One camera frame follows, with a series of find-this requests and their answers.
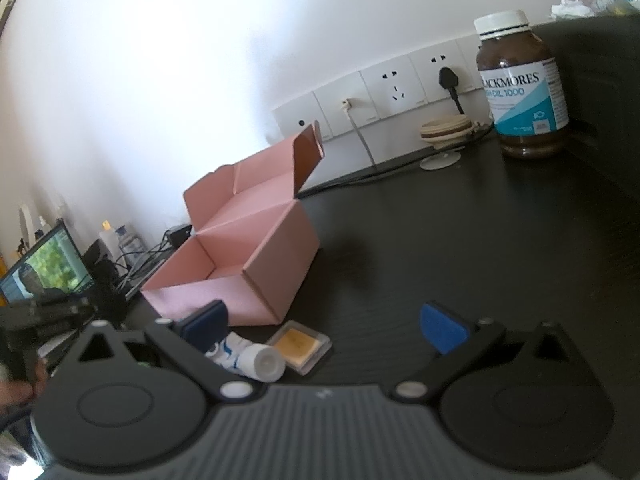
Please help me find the small white blue bottle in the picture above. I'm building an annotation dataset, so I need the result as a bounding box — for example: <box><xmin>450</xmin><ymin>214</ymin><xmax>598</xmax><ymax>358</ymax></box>
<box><xmin>205</xmin><ymin>332</ymin><xmax>286</xmax><ymax>384</ymax></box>

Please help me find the clear case with yellow pad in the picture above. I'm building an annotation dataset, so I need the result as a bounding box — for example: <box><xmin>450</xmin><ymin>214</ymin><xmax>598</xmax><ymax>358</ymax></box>
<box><xmin>267</xmin><ymin>320</ymin><xmax>332</xmax><ymax>376</ymax></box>

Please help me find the person's left hand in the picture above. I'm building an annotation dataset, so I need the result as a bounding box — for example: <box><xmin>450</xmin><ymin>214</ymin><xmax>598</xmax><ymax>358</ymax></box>
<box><xmin>0</xmin><ymin>360</ymin><xmax>48</xmax><ymax>413</ymax></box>

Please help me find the open laptop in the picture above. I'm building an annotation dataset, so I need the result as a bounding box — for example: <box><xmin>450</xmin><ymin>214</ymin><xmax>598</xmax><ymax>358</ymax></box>
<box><xmin>1</xmin><ymin>220</ymin><xmax>94</xmax><ymax>304</ymax></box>

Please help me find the black power adapter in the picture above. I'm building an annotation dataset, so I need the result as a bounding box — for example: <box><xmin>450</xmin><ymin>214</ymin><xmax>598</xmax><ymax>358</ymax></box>
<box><xmin>164</xmin><ymin>223</ymin><xmax>192</xmax><ymax>249</ymax></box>

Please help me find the pink cardboard box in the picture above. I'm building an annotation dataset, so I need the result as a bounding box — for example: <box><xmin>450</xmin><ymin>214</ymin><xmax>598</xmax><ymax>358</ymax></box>
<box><xmin>142</xmin><ymin>122</ymin><xmax>324</xmax><ymax>326</ymax></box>

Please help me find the white bottle yellow cap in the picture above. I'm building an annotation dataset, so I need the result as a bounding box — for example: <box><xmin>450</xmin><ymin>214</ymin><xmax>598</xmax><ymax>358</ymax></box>
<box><xmin>99</xmin><ymin>220</ymin><xmax>122</xmax><ymax>262</ymax></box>

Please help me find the brown supplement bottle white cap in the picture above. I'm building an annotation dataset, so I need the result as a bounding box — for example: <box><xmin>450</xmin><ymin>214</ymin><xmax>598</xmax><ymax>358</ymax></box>
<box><xmin>474</xmin><ymin>10</ymin><xmax>570</xmax><ymax>157</ymax></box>

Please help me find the white crumpled tissue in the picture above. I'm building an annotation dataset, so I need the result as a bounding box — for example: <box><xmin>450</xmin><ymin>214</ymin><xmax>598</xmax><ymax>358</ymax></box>
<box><xmin>550</xmin><ymin>0</ymin><xmax>596</xmax><ymax>21</ymax></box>

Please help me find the white wall socket panel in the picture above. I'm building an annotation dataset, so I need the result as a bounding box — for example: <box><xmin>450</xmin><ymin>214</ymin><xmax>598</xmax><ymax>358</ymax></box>
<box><xmin>272</xmin><ymin>35</ymin><xmax>482</xmax><ymax>140</ymax></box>

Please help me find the white charging cable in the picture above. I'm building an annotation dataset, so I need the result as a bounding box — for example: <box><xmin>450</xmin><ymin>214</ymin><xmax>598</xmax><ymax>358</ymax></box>
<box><xmin>340</xmin><ymin>97</ymin><xmax>377</xmax><ymax>167</ymax></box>

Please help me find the black power plug with cable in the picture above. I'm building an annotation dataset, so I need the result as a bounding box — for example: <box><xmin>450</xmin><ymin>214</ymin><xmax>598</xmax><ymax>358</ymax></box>
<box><xmin>438</xmin><ymin>66</ymin><xmax>464</xmax><ymax>115</ymax></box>

